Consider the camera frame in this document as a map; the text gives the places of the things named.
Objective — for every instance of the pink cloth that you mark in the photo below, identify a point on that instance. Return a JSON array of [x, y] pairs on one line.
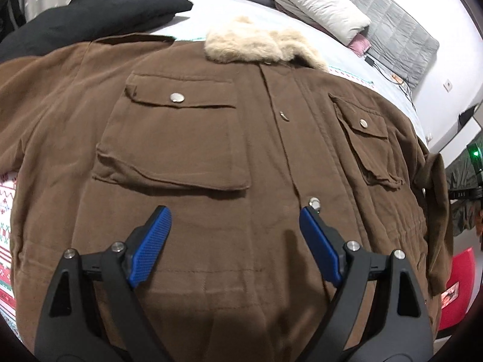
[[359, 42]]

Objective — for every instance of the grey quilted headboard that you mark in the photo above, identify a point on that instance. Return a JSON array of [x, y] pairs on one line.
[[392, 26]]

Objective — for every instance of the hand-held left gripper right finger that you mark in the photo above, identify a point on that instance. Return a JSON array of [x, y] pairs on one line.
[[320, 241]]

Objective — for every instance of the beige quilted duvet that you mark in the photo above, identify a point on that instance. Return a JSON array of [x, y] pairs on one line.
[[309, 0]]

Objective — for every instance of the white wall socket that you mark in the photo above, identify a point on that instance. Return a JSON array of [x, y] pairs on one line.
[[448, 84]]

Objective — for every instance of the olive green garment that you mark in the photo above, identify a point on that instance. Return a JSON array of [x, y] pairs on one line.
[[464, 211]]

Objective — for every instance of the brown jacket with fur collar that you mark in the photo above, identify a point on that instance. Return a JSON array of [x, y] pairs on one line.
[[211, 132]]

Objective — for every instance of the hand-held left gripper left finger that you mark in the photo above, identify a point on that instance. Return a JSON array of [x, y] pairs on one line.
[[151, 241]]

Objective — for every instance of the black garment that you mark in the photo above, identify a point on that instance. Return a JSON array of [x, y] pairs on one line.
[[83, 19]]

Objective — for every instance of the red bag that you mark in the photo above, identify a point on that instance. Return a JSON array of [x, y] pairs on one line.
[[458, 282]]

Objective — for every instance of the bed with patterned sheet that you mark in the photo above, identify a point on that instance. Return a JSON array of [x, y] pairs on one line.
[[226, 7]]

